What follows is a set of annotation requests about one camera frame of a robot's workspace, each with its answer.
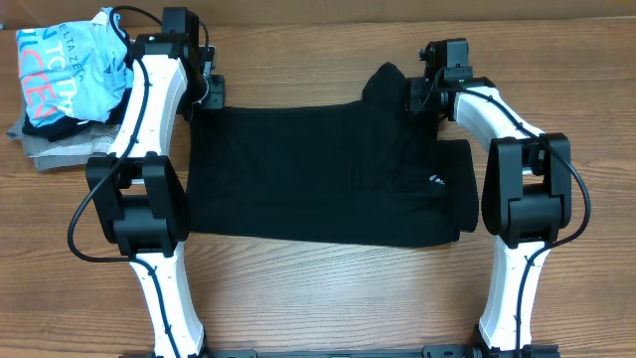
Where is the black shirt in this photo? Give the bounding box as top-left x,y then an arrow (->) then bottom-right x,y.
187,63 -> 479,248

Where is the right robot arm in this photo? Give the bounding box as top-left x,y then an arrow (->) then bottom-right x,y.
408,38 -> 571,357

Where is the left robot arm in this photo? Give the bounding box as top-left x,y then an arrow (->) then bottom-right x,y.
68,7 -> 225,357

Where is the light blue printed shirt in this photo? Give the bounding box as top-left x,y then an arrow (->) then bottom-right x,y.
15,6 -> 135,128

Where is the grey folded garment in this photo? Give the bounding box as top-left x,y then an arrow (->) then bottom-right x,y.
6,115 -> 119,171

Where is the black folded garment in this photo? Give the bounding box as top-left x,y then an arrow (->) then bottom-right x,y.
21,29 -> 131,143

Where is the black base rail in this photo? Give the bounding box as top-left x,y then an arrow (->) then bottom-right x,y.
118,344 -> 562,358

